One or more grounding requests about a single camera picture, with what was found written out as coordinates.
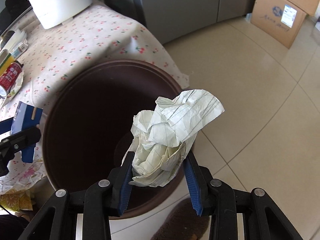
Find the red can with cartoon face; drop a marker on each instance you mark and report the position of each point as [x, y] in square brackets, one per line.
[9, 77]

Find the grey refrigerator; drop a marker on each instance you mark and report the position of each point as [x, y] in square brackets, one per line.
[168, 20]

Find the white nut snack bag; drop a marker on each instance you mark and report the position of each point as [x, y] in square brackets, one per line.
[14, 90]

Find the brown plastic trash bin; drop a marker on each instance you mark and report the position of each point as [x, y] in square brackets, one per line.
[88, 129]

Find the cherry print tablecloth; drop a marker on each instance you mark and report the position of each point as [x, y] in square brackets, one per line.
[55, 56]

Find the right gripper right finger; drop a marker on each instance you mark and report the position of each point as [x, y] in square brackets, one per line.
[197, 186]

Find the blue tissue pack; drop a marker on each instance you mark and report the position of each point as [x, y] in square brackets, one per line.
[25, 122]

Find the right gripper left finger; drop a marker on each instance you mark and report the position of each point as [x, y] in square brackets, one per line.
[121, 188]

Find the white stacked bowls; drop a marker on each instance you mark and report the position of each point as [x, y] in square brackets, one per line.
[18, 37]

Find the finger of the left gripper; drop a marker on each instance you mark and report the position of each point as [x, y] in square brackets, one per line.
[28, 137]
[5, 126]

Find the lower cardboard box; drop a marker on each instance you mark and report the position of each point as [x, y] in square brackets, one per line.
[281, 19]

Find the light blue milk carton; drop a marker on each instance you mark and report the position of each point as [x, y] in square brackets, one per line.
[19, 49]

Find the yellow green sponge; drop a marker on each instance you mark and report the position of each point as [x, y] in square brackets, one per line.
[6, 59]

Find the lined paper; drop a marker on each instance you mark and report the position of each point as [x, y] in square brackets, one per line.
[162, 138]

